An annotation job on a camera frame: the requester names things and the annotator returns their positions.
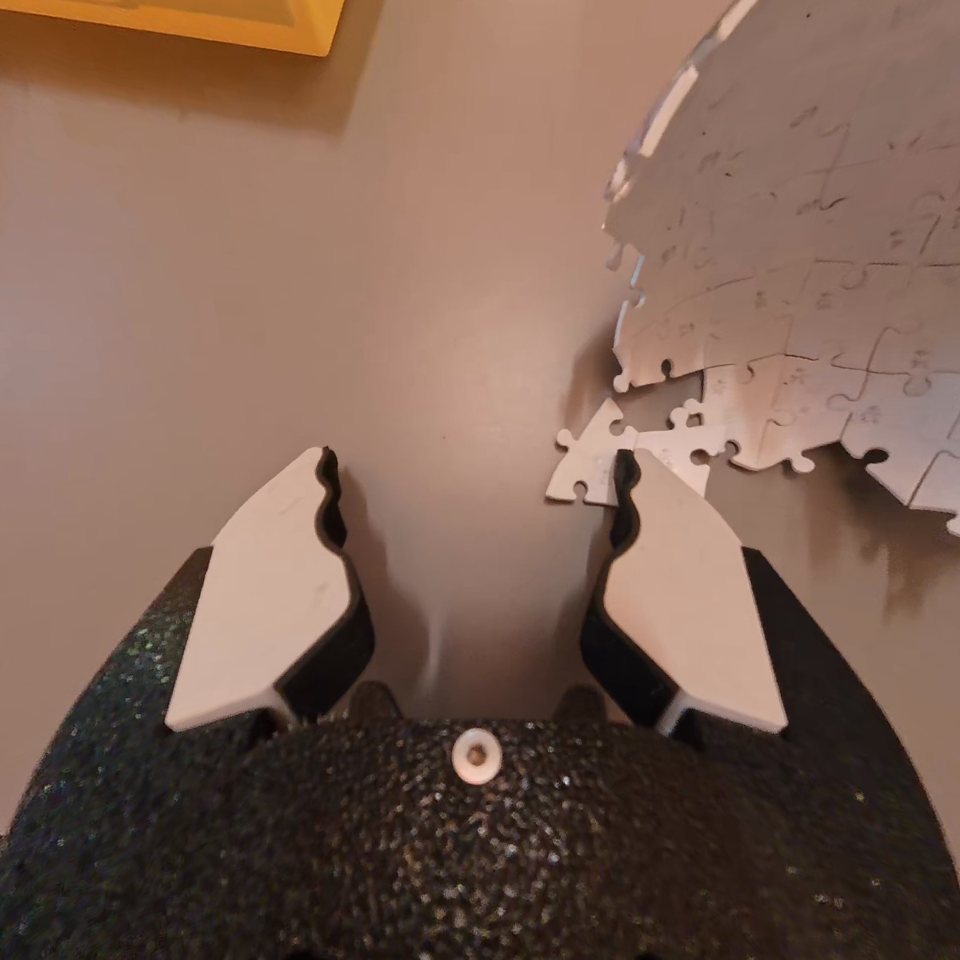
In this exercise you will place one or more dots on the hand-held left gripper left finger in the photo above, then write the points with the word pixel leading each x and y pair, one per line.
pixel 255 592

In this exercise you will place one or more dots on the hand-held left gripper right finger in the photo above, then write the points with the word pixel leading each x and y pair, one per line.
pixel 690 592

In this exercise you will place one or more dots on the white puzzle piece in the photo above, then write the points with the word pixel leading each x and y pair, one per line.
pixel 589 469

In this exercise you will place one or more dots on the half-built puzzle ball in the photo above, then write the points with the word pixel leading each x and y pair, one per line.
pixel 787 225

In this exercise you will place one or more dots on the yellow plastic bin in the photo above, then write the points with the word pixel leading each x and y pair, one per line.
pixel 150 19

